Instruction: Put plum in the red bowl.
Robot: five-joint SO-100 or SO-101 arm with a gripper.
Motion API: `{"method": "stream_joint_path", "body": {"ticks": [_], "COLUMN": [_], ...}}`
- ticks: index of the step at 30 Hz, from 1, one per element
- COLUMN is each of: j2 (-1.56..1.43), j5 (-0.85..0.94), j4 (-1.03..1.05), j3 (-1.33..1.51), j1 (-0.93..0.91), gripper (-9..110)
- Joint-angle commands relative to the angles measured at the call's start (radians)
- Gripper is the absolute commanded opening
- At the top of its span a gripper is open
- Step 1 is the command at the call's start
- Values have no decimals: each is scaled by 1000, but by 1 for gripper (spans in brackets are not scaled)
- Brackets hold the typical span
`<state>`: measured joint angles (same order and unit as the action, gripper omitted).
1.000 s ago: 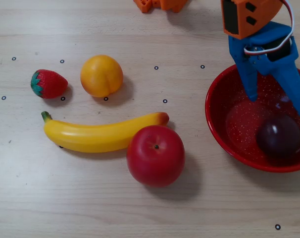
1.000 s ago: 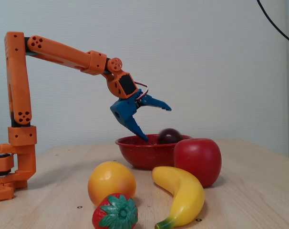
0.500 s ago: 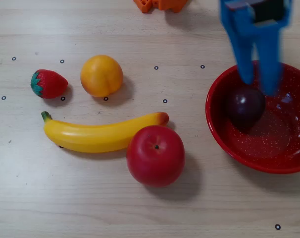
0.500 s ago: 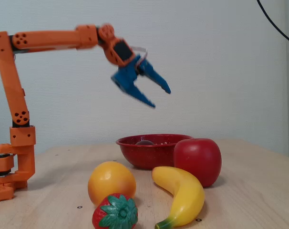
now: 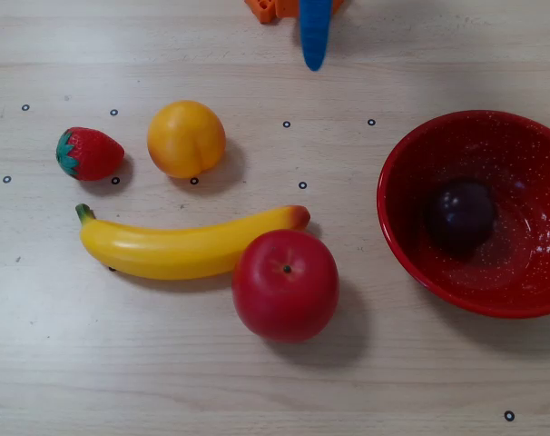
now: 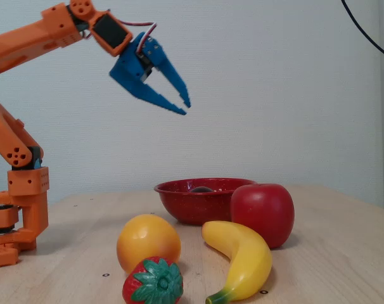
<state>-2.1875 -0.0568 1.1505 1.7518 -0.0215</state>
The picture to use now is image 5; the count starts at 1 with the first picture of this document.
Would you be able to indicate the red speckled enamel bowl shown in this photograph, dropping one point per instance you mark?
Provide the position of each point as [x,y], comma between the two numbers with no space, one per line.
[415,150]

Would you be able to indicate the dark purple toy plum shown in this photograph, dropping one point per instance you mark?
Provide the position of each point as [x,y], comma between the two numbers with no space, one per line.
[461,218]

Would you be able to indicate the yellow toy banana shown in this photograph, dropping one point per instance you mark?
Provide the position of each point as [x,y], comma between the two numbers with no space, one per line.
[166,254]

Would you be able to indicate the orange toy peach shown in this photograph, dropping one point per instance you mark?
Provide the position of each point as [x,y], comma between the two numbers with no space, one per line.
[186,138]

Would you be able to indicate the red toy apple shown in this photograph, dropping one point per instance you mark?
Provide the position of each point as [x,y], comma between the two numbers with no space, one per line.
[284,295]

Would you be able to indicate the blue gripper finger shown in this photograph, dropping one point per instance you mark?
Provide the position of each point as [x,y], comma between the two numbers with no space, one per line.
[315,32]

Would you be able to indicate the red toy strawberry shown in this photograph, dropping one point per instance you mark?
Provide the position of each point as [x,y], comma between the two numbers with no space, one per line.
[95,154]

